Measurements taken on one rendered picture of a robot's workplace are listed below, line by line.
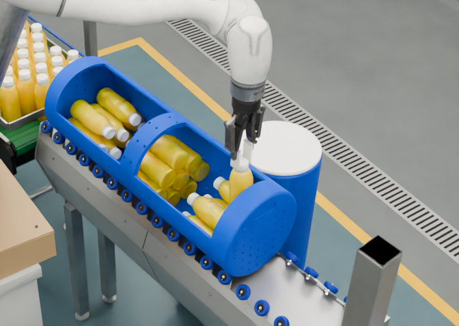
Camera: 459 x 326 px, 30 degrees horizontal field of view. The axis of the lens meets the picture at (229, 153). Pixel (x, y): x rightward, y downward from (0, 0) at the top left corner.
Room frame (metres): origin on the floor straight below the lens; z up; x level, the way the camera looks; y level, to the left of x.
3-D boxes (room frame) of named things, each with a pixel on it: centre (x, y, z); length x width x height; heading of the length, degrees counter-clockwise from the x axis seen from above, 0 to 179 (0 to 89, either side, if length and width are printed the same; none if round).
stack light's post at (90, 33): (2.86, 0.58, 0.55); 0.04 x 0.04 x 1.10; 46
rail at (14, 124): (2.39, 0.62, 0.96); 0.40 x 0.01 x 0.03; 136
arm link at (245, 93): (1.76, -0.03, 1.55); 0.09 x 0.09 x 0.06
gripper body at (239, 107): (1.76, -0.03, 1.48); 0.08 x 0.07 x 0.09; 136
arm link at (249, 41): (1.77, -0.03, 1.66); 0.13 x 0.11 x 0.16; 9
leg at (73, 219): (2.24, 0.56, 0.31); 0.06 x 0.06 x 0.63; 46
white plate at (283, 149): (2.16, -0.16, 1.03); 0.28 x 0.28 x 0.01
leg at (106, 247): (2.34, 0.46, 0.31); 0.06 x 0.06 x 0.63; 46
